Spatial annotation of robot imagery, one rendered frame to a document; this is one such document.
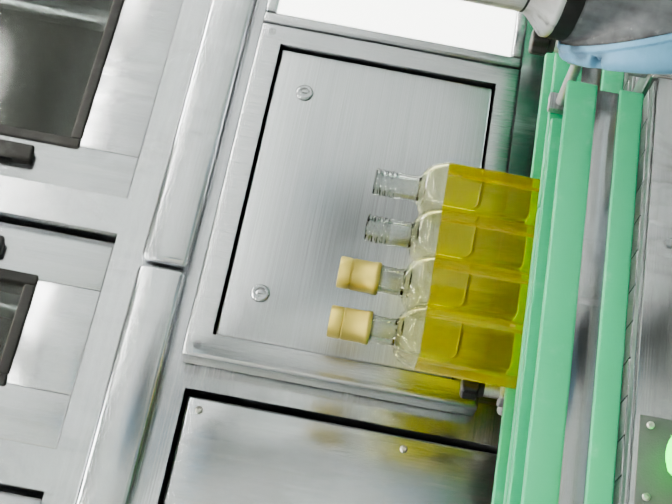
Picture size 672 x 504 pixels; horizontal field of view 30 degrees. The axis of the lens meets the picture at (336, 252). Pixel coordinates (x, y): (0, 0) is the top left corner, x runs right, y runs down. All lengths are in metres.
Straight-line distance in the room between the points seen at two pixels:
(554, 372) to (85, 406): 0.55
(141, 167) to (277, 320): 0.27
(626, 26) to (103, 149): 0.85
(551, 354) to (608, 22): 0.38
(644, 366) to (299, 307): 0.45
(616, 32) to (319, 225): 0.66
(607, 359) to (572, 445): 0.09
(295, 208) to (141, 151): 0.21
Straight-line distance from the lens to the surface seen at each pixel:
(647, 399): 1.17
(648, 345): 1.19
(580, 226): 1.25
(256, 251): 1.48
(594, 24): 0.93
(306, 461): 1.43
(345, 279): 1.32
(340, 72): 1.61
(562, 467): 1.15
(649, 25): 0.92
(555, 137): 1.38
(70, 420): 1.44
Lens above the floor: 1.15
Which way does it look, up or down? 1 degrees up
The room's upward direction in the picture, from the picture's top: 79 degrees counter-clockwise
